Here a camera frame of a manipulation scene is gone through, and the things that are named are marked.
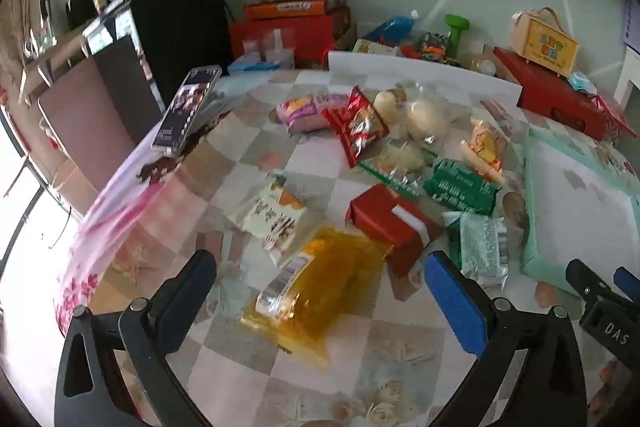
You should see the mint green tray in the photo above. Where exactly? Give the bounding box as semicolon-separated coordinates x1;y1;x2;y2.
520;127;640;298

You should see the blue tissue pack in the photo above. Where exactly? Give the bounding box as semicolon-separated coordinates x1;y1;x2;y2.
227;59;283;75

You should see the large red gift box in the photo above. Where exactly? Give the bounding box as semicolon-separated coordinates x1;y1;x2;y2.
492;47;626;140

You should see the light blue wipes pack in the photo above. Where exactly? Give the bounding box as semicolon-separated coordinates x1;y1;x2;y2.
567;73;598;95

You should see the white foam board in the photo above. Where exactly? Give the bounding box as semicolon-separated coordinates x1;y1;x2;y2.
327;51;523;108

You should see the white shelf unit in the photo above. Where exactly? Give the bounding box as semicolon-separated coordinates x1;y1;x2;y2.
614;42;640;108

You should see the glass pitcher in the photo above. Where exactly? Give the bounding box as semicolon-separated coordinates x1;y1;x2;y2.
30;0;61;52

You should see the dark green snack packet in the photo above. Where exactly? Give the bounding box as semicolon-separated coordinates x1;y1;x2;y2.
422;157;501;215

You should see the smartphone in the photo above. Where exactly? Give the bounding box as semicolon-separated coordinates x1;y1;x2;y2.
151;66;222;154

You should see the pile of colourful toys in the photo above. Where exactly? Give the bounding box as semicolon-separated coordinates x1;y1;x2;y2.
417;32;461;65

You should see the red packet with white stripe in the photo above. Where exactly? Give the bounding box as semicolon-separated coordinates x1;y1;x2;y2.
346;183;445;278

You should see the orange and yellow snack packet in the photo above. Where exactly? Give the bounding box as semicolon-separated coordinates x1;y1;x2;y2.
460;117;508;185

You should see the blue plastic bottle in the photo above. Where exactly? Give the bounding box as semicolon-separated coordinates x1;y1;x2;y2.
372;10;421;45

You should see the black cabinet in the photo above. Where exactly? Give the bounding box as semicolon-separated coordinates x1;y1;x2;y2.
125;0;236;108

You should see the small yellow cake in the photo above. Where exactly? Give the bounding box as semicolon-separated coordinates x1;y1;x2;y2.
374;89;407;122

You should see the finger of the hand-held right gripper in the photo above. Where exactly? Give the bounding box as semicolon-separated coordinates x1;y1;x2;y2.
614;267;640;303
566;258;612;304

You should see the white and orange snack packet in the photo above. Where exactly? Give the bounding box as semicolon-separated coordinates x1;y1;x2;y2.
235;179;308;265

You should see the person's right hand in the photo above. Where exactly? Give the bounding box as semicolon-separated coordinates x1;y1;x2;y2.
589;357;626;425

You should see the orange flat box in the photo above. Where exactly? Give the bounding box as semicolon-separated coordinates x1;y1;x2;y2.
243;0;331;20

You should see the brown cardboard box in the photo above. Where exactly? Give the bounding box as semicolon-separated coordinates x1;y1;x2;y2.
327;22;501;72

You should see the pink snack packet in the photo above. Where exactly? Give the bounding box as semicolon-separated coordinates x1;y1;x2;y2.
276;92;351;132

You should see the clear plastic box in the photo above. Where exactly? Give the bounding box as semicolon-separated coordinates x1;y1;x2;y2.
242;29;296;68

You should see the plain red box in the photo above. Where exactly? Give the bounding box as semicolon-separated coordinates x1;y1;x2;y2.
228;7;352;62

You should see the green dumbbell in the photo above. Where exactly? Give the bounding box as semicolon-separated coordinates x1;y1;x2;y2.
444;13;475;58

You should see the clear noodle packet green trim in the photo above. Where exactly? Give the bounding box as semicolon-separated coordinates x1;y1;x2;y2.
360;139;441;200

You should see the white and yellow card box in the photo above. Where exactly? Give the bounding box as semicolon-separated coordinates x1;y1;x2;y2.
352;38;401;56

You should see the green and white snack packet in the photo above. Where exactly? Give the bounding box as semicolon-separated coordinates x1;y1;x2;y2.
442;211;511;290

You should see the bread bun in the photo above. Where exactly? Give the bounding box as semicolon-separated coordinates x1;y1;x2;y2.
402;84;473;142

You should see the black appliance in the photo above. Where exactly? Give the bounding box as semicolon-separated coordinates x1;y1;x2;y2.
65;0;97;29

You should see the yellow carry box with handle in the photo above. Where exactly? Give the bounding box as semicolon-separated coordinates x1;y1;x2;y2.
510;7;581;70

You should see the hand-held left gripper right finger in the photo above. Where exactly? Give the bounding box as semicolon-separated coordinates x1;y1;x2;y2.
422;251;591;427

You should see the clear yellow snack bag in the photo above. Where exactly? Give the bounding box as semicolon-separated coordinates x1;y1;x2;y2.
240;227;393;370

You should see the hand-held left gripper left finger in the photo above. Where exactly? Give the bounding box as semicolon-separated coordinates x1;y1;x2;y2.
54;249;218;427

